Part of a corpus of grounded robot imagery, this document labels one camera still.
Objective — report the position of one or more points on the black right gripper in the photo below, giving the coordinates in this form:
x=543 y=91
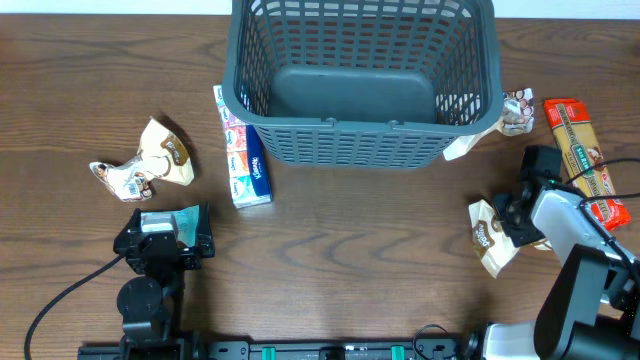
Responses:
x=516 y=220

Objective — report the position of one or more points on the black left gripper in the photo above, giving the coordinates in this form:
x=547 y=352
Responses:
x=192 y=259

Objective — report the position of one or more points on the teal snack bar wrapper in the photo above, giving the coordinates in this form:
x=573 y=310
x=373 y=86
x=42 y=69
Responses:
x=182 y=223

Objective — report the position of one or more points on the beige brown snack bag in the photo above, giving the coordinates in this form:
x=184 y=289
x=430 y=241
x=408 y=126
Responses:
x=495 y=241

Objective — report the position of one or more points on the orange San Remo pasta pack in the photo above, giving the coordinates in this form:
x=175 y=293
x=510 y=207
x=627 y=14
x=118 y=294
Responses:
x=583 y=158

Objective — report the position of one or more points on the white brown snack bag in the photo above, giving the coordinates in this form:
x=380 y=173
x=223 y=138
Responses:
x=517 y=118

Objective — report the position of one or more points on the Kleenex tissue multipack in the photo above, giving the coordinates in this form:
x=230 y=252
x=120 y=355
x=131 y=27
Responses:
x=248 y=175

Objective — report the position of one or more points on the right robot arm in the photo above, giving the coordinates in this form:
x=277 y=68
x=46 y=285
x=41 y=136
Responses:
x=592 y=310

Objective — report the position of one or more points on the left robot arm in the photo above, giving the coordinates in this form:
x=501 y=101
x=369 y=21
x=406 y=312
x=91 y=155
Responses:
x=151 y=305

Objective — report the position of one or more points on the crumpled beige snack bag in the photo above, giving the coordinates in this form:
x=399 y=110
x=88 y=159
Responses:
x=160 y=155

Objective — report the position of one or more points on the grey plastic basket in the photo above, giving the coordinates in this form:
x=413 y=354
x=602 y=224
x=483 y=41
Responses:
x=364 y=83

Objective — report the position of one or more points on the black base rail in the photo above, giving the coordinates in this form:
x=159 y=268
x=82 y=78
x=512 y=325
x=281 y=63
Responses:
x=438 y=347

